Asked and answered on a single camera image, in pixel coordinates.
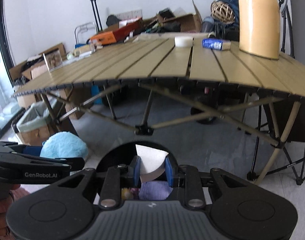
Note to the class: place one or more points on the black camera tripod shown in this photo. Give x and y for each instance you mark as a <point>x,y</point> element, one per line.
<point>290,37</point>

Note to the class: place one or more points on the orange box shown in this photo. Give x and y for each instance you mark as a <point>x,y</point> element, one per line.
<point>105,38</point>

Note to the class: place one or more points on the yellow thermos jug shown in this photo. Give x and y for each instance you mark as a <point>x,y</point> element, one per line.
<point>258,22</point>

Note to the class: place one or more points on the large open cardboard box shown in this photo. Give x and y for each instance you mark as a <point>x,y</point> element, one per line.
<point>190,22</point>

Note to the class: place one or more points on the pink satin cloth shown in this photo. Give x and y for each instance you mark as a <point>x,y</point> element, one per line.
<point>136,194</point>

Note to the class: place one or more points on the black trash bin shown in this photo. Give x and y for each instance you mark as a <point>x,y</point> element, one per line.
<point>112,157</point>

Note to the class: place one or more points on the black bag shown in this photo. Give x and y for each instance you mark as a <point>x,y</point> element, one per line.
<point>115,20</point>

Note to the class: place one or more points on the black wheeled cart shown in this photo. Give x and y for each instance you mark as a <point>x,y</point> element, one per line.
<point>205,117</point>

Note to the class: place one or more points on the clear plastic box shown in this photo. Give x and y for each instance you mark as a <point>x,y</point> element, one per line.
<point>53,60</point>

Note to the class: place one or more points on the blue white tissue packet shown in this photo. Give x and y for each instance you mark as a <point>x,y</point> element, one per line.
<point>212,43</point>

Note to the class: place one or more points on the long beige cardboard piece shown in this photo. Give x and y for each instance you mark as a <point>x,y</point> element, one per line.
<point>152,37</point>

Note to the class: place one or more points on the white paper sheet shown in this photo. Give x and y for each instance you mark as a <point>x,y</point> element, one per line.
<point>150,160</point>

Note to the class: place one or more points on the purple knitted cloth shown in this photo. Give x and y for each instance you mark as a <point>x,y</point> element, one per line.
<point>152,190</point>

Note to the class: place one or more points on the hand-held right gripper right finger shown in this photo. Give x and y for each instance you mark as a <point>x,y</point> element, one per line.
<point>168,171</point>

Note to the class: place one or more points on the pile of open cardboard boxes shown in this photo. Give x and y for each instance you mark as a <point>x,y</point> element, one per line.
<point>37,72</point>

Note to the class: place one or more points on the blue bag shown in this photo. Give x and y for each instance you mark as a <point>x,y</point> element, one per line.
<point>231,1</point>

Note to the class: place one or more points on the tan folding slat table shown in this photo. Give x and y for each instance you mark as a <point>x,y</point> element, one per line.
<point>155,60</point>

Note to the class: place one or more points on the rattan ball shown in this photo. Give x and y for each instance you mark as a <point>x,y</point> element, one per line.
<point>222,11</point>

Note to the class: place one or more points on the red can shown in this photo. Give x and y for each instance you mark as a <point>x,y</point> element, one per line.
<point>207,90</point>

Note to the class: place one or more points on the beige packet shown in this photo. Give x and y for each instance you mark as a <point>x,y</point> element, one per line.
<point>83,50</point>

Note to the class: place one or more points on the white round roll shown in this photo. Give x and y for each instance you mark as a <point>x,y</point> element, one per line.
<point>183,42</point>

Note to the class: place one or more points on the black window frame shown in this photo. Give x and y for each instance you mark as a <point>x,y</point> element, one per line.
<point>5,33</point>

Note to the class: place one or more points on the black bundle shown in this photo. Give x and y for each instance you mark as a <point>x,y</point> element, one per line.
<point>171,26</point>

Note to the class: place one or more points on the person's left hand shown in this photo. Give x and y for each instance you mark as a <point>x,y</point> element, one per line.
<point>2,227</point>

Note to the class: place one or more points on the white wall socket strip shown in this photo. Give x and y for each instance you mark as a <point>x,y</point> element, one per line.
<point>132,13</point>

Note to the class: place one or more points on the blue plastic container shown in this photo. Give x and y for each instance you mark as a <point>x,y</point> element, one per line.
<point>96,95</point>

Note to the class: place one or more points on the light blue fuzzy plush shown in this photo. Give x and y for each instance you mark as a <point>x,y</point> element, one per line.
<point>65,145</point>

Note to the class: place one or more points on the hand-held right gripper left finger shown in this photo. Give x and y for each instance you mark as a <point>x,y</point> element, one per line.
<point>137,170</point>

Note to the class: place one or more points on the black folding chair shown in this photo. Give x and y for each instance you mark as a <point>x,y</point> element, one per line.
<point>300,120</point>

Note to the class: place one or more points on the green plastic bag liner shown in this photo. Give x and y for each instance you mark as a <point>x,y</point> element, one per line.
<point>27,125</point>

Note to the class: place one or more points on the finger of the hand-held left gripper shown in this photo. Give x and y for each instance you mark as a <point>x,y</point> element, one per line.
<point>32,150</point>
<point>42,163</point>

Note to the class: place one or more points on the brown cardboard box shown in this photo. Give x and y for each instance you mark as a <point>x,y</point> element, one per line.
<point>35,136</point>

